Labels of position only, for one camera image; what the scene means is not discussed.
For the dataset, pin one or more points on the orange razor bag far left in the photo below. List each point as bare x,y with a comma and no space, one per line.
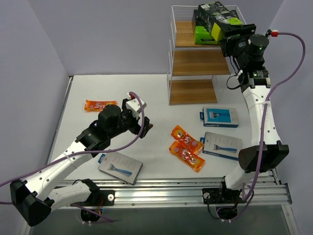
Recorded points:
97,106

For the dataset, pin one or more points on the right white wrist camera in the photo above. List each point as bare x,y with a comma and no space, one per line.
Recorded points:
271,33

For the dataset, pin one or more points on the orange razor bag lower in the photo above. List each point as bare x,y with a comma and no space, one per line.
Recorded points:
184,154

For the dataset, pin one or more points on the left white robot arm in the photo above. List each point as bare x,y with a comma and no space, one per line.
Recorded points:
36,196

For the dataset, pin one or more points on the orange razor bag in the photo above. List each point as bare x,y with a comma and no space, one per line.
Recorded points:
97,106
184,154
187,140

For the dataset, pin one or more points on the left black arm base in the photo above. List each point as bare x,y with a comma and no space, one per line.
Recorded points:
106,198

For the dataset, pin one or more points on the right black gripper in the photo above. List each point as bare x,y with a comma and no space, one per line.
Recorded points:
237,33

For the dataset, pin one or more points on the aluminium mounting rail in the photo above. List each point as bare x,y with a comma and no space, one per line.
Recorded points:
186,192

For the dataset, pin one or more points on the black green razor pack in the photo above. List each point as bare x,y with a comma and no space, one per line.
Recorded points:
200,35

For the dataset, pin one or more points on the white wire wooden shelf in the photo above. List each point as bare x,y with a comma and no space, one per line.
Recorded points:
195,73

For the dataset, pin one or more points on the grey box blue razor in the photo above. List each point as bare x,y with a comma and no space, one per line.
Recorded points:
221,146
121,167

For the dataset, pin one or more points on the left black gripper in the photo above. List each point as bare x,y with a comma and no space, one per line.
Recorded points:
138,125

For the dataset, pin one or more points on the blue white razor box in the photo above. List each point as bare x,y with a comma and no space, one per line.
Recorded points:
219,117

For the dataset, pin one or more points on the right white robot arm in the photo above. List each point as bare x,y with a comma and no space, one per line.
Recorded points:
266,151

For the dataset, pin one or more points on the small black green razor box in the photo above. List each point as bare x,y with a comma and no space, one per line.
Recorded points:
217,19

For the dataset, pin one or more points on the orange razor bag upper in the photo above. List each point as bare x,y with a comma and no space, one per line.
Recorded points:
187,140

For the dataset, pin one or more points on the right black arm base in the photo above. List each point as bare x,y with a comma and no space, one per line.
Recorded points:
213,196

